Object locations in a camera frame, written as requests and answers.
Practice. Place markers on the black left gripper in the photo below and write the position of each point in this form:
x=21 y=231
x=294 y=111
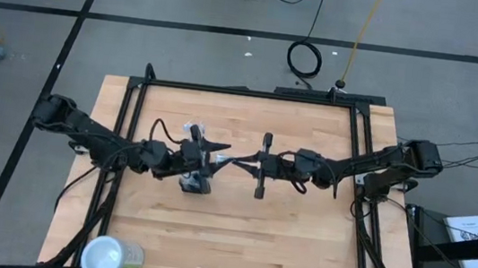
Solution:
x=194 y=151

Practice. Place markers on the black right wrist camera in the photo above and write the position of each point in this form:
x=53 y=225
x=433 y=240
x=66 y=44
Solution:
x=308 y=162

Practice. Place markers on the black power strip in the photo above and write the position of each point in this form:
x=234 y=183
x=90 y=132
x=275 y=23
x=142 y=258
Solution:
x=307 y=92

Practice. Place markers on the white green wipes canister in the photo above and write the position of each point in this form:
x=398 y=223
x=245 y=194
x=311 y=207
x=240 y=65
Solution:
x=107 y=259

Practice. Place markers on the black aluminium rig frame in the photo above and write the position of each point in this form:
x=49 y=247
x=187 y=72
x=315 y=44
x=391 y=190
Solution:
x=248 y=92

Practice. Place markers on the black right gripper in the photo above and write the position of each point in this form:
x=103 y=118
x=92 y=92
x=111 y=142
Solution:
x=276 y=165

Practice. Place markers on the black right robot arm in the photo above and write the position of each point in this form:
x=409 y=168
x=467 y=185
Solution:
x=380 y=161

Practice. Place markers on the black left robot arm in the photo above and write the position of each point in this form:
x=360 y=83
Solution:
x=94 y=133

